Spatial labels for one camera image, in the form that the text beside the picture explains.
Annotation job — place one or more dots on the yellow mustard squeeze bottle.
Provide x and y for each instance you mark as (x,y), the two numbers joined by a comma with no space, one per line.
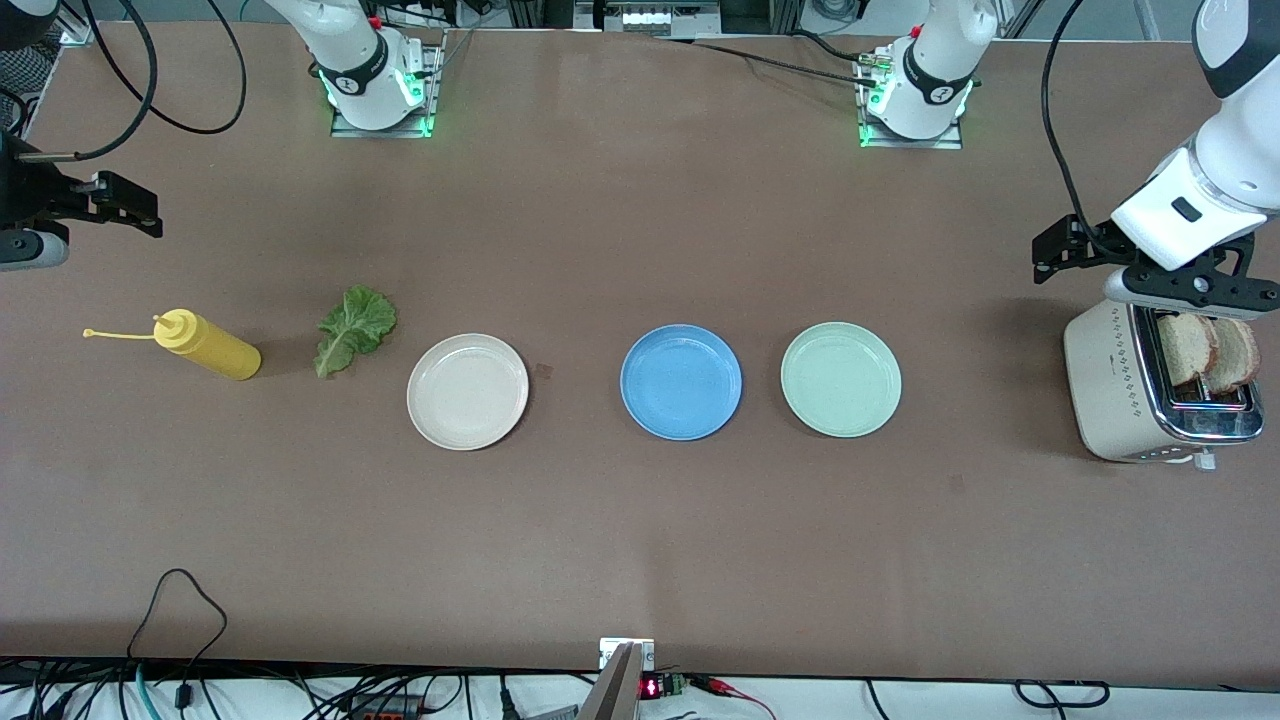
(215,350)

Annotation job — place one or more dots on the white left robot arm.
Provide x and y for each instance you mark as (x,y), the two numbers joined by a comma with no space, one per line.
(940,60)

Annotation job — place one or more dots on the green lettuce leaf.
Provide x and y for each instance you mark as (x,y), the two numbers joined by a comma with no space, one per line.
(350,325)

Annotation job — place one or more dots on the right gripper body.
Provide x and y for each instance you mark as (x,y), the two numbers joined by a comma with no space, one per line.
(22,193)

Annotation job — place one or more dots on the black and red power strip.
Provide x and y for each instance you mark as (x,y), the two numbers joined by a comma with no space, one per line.
(385,710)

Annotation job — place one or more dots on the cream and chrome toaster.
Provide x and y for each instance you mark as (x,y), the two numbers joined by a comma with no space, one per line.
(1105,400)

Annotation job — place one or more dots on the blue round plate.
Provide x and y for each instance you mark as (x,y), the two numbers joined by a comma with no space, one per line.
(681,382)

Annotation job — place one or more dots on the black mesh chair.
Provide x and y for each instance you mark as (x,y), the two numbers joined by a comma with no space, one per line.
(20,85)

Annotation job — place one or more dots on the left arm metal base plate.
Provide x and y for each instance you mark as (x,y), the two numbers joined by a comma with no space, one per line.
(915,144)

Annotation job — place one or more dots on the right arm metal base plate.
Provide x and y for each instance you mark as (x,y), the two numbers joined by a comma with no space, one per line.
(380,133)

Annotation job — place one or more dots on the circuit board with red display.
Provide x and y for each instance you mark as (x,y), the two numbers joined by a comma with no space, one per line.
(660,686)

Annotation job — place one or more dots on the light green round plate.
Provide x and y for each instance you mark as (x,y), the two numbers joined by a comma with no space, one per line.
(841,380)

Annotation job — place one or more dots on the black device with white lights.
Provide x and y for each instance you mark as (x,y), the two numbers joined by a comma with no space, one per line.
(648,18)

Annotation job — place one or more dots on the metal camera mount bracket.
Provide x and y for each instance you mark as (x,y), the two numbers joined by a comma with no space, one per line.
(625,655)

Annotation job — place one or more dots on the brown bread slice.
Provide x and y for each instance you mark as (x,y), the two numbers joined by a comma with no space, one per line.
(1240,355)
(1183,350)

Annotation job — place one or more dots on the beige round plate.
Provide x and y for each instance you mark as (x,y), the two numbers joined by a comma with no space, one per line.
(467,392)

